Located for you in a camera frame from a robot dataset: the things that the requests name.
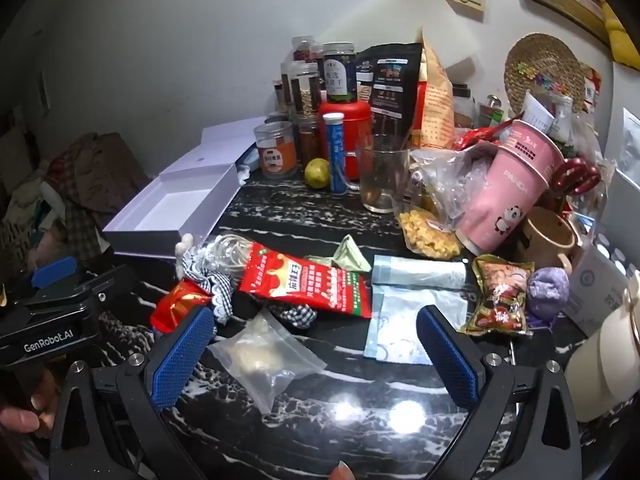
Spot orange beige paper bag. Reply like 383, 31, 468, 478
415, 25, 456, 151

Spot long red snack packet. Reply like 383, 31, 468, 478
237, 241, 373, 320

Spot glass mug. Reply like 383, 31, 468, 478
340, 135, 411, 213

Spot white carton box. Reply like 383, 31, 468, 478
562, 242, 631, 336

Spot cream insulated bottle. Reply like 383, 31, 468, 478
565, 272, 640, 423

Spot clear zip bag white contents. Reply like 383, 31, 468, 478
206, 308, 328, 413

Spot light blue flat pouch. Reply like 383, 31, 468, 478
364, 285, 468, 366

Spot red canister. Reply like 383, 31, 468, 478
319, 100, 373, 181

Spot clear jar with red contents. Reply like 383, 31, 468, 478
291, 36, 316, 63

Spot beige ceramic mug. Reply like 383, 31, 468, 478
520, 206, 581, 273

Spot blue tablet tube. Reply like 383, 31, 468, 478
322, 112, 351, 195

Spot brown cartoon snack packet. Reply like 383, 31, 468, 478
459, 255, 532, 336

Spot round woven mat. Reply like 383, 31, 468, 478
504, 32, 588, 113

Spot clear bag of white cord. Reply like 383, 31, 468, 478
200, 234, 261, 281

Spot white foam board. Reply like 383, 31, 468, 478
325, 0, 483, 68

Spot brown jacket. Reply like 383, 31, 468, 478
65, 132, 151, 216

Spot yellow lemon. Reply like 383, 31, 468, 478
304, 158, 331, 190

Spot green plaid cloth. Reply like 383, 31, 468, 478
52, 200, 113, 261

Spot jar with dark red powder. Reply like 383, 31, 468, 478
297, 117, 323, 166

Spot white cardboard gift box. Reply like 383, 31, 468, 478
102, 116, 268, 261

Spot green packet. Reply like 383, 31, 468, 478
307, 235, 373, 273

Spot pink panda paper cup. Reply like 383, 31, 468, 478
455, 142, 548, 257

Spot black stand-up pouch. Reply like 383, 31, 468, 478
356, 42, 425, 121

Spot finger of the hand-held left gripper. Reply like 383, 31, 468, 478
29, 256, 79, 291
15, 265, 139, 321

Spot light blue bag roll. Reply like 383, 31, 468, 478
372, 255, 468, 291

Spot red crinkled snack bag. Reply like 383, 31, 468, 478
452, 125, 516, 151

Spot person's left hand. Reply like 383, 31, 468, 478
0, 362, 58, 438

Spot tall jar with grain contents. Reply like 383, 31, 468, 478
291, 60, 322, 116

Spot red handled scissors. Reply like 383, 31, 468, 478
550, 157, 601, 196

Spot white paper slip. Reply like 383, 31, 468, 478
522, 91, 556, 136

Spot red striped cloth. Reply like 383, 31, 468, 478
45, 155, 76, 181

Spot clear jar with orange label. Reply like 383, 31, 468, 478
253, 121, 299, 179

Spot tall jar with brown contents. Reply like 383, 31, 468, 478
279, 62, 293, 111

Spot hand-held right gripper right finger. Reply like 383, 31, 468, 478
416, 304, 583, 480

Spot small red foil packet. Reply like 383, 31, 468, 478
150, 280, 213, 333

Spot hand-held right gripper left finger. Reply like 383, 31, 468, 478
49, 305, 216, 480

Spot dark jar with grey label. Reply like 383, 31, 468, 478
322, 42, 358, 103

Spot black white checkered fabric toy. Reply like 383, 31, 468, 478
174, 233, 320, 331

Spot yellow plush item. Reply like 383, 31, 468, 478
602, 2, 640, 71

